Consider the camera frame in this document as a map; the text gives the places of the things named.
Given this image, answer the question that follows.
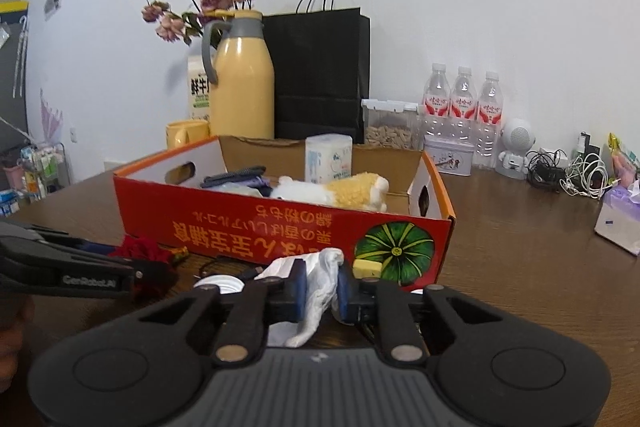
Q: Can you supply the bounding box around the water bottle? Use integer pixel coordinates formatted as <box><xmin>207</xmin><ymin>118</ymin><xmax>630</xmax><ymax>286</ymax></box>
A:
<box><xmin>449</xmin><ymin>66</ymin><xmax>477</xmax><ymax>143</ymax></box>
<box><xmin>422</xmin><ymin>63</ymin><xmax>450</xmax><ymax>138</ymax></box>
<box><xmin>475</xmin><ymin>72</ymin><xmax>503</xmax><ymax>169</ymax></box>

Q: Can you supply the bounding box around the navy blue case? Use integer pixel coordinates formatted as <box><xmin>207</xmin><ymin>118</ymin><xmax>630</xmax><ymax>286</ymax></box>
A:
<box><xmin>201</xmin><ymin>166</ymin><xmax>266</xmax><ymax>188</ymax></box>

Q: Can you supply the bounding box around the wire storage rack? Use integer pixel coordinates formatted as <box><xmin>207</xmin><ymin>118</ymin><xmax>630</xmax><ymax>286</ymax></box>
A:
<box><xmin>1</xmin><ymin>143</ymin><xmax>70</xmax><ymax>217</ymax></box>

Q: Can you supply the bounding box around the translucent plastic container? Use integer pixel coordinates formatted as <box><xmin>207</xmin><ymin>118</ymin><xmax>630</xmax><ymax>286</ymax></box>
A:
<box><xmin>305</xmin><ymin>133</ymin><xmax>352</xmax><ymax>184</ymax></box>

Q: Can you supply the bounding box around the white milk carton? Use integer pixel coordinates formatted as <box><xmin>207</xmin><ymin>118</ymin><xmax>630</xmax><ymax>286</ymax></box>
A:
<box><xmin>188</xmin><ymin>55</ymin><xmax>209</xmax><ymax>120</ymax></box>

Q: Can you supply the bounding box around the white plastic bag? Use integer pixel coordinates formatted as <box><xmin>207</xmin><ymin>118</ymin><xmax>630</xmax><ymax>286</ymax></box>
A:
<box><xmin>257</xmin><ymin>247</ymin><xmax>344</xmax><ymax>348</ymax></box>

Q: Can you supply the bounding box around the clear nut storage container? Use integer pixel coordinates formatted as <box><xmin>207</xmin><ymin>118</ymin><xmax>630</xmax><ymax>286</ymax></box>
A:
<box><xmin>361</xmin><ymin>98</ymin><xmax>421</xmax><ymax>150</ymax></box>

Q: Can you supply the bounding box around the yellow white alpaca plush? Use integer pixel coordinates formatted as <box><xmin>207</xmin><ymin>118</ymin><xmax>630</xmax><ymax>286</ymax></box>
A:
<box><xmin>271</xmin><ymin>172</ymin><xmax>390</xmax><ymax>212</ymax></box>

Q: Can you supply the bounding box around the water bottle left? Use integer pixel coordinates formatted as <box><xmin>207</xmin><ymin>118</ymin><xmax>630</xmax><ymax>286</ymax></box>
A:
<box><xmin>422</xmin><ymin>63</ymin><xmax>450</xmax><ymax>138</ymax></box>

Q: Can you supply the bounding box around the colourful snack packet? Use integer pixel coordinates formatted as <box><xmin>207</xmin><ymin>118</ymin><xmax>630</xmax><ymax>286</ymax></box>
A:
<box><xmin>608</xmin><ymin>132</ymin><xmax>640</xmax><ymax>188</ymax></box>

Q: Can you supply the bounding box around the water bottle middle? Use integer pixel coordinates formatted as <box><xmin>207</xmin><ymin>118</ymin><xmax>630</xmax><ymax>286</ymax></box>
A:
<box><xmin>449</xmin><ymin>66</ymin><xmax>477</xmax><ymax>143</ymax></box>

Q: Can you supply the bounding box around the white robot toy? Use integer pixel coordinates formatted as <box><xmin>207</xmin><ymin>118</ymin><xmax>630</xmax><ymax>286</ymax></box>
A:
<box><xmin>495</xmin><ymin>118</ymin><xmax>536</xmax><ymax>181</ymax></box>

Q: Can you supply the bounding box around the red artificial rose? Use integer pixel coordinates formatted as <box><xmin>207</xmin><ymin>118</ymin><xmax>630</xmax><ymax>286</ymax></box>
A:
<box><xmin>108</xmin><ymin>235</ymin><xmax>190</xmax><ymax>270</ymax></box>

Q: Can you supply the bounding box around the tangle of charger cables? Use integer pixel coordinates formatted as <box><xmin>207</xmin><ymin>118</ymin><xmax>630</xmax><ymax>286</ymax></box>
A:
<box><xmin>524</xmin><ymin>131</ymin><xmax>622</xmax><ymax>200</ymax></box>

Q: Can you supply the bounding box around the purple tissue pack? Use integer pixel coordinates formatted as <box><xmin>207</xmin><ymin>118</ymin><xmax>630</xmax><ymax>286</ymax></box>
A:
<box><xmin>594</xmin><ymin>180</ymin><xmax>640</xmax><ymax>257</ymax></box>

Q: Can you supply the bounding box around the purple fabric pouch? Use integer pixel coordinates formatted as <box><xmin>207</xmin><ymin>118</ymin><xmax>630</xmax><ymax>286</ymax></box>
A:
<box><xmin>216</xmin><ymin>176</ymin><xmax>272</xmax><ymax>197</ymax></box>

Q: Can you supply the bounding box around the large white ribbed lid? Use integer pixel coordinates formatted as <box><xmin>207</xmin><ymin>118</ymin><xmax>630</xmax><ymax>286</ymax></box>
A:
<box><xmin>194</xmin><ymin>274</ymin><xmax>245</xmax><ymax>295</ymax></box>

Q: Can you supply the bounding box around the black paper bag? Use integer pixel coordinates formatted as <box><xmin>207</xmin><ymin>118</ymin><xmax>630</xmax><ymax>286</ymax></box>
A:
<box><xmin>264</xmin><ymin>5</ymin><xmax>371</xmax><ymax>144</ymax></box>

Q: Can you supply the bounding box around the person's left hand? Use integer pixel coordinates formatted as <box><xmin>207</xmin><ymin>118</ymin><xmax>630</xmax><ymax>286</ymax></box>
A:
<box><xmin>0</xmin><ymin>296</ymin><xmax>35</xmax><ymax>392</ymax></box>

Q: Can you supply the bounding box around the yellow eraser block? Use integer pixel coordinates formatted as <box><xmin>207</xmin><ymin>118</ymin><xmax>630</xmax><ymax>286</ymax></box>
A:
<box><xmin>352</xmin><ymin>258</ymin><xmax>383</xmax><ymax>280</ymax></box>

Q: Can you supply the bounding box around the yellow ceramic mug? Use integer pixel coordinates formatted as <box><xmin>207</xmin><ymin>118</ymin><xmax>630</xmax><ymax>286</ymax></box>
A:
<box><xmin>165</xmin><ymin>119</ymin><xmax>209</xmax><ymax>150</ymax></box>

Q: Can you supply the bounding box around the yellow thermos jug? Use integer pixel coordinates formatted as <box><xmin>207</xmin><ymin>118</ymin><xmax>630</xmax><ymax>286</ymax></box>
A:
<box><xmin>202</xmin><ymin>10</ymin><xmax>274</xmax><ymax>140</ymax></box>

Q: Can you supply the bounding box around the small white tin box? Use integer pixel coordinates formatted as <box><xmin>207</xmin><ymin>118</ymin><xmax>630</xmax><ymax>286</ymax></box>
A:
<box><xmin>423</xmin><ymin>134</ymin><xmax>474</xmax><ymax>176</ymax></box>

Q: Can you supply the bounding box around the thin black usb cable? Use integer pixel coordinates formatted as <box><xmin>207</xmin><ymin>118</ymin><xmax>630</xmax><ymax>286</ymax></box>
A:
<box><xmin>196</xmin><ymin>253</ymin><xmax>266</xmax><ymax>281</ymax></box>

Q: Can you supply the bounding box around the water bottle right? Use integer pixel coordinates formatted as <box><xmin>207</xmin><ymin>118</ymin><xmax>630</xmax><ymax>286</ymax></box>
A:
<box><xmin>475</xmin><ymin>72</ymin><xmax>503</xmax><ymax>169</ymax></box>

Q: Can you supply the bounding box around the red cardboard box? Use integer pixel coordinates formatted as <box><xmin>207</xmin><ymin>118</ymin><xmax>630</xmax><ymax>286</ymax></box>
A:
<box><xmin>114</xmin><ymin>136</ymin><xmax>456</xmax><ymax>289</ymax></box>

